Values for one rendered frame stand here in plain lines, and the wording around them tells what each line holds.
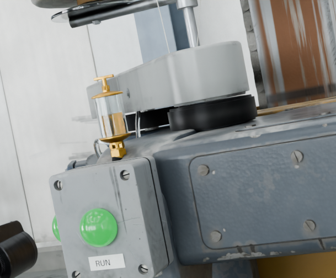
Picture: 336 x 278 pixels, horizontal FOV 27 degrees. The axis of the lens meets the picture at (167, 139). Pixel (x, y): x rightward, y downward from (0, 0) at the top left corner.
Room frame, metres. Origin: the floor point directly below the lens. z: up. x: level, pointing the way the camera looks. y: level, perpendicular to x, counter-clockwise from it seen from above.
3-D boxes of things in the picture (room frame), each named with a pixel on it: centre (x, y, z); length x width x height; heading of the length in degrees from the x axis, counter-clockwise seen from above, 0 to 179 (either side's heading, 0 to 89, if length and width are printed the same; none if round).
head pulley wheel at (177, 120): (0.71, -0.05, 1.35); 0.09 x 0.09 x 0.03
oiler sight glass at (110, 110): (0.61, 0.05, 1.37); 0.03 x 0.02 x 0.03; 69
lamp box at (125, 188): (0.55, 0.06, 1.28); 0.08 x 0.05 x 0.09; 69
